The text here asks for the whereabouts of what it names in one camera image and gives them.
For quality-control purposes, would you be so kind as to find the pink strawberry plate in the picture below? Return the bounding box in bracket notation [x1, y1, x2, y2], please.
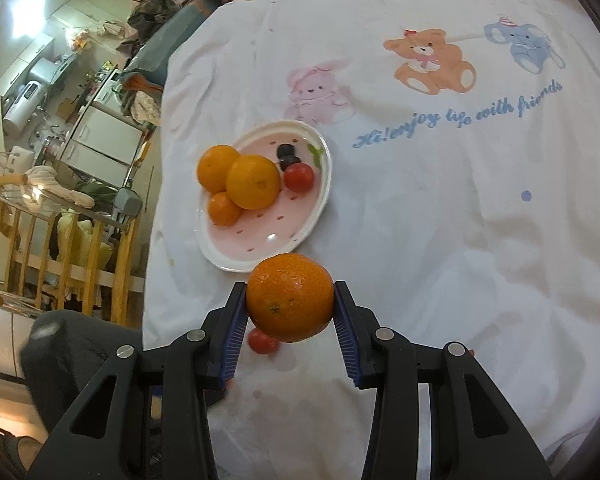
[196, 120, 333, 274]

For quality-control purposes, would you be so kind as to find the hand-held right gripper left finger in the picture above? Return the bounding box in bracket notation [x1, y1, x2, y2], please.
[27, 282, 249, 480]

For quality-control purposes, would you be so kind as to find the wooden railing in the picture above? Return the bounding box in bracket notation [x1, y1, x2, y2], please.
[0, 175, 143, 326]

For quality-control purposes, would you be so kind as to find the white floor cabinet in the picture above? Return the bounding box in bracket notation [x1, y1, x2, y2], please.
[55, 107, 146, 181]

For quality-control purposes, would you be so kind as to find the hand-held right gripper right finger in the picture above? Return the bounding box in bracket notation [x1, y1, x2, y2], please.
[332, 281, 553, 480]

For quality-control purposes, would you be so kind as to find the hanging plastic bag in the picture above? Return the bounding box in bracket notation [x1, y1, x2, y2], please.
[65, 27, 92, 53]

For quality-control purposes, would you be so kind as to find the white printed blanket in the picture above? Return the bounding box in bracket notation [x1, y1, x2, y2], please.
[142, 0, 600, 480]

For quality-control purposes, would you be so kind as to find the small orange mandarin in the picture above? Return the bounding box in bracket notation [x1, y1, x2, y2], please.
[208, 191, 242, 226]

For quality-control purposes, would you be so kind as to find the blue-grey cushion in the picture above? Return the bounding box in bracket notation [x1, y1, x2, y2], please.
[122, 2, 221, 91]

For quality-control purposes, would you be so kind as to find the large orange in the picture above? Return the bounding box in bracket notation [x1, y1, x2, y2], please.
[226, 155, 282, 210]

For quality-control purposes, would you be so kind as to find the white water heater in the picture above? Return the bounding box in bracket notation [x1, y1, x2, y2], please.
[2, 80, 46, 133]

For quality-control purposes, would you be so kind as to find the white mop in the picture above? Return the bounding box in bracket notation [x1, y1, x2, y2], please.
[22, 165, 96, 208]

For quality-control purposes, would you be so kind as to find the floral cloth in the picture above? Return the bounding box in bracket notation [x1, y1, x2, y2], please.
[122, 87, 163, 128]

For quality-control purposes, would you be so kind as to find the grey dustpan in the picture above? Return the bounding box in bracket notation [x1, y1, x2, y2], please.
[114, 187, 143, 218]

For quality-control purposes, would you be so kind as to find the small red cherry tomato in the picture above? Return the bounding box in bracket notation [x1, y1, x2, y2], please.
[247, 328, 281, 356]

